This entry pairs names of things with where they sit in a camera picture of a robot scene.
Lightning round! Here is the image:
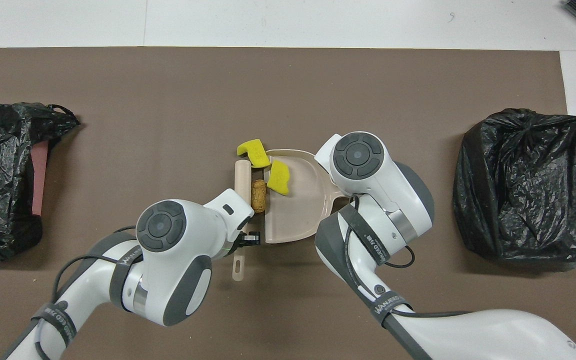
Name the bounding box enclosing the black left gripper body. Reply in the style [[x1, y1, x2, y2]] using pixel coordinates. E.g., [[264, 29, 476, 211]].
[[227, 234, 246, 258]]

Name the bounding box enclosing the beige plastic dustpan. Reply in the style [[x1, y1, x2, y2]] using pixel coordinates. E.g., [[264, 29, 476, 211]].
[[263, 149, 353, 245]]

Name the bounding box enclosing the beige brush with black bristles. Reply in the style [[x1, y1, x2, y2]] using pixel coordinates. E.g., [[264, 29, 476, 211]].
[[231, 160, 255, 282]]

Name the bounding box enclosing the yellow notched sponge piece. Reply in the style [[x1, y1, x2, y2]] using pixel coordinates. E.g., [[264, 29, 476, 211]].
[[236, 138, 271, 168]]

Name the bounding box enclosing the pink plastic bin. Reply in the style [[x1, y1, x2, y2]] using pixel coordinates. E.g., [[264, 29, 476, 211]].
[[31, 140, 50, 217]]

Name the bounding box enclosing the brown table mat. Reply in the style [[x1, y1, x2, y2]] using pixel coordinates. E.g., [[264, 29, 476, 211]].
[[0, 46, 576, 360]]

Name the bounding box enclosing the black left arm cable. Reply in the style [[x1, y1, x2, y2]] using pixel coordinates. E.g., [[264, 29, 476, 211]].
[[33, 227, 141, 360]]

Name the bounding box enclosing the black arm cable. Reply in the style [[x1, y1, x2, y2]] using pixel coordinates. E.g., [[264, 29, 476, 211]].
[[340, 197, 469, 321], [33, 227, 141, 360]]

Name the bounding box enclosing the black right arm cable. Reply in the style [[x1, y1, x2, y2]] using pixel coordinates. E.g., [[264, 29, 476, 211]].
[[340, 197, 469, 321]]

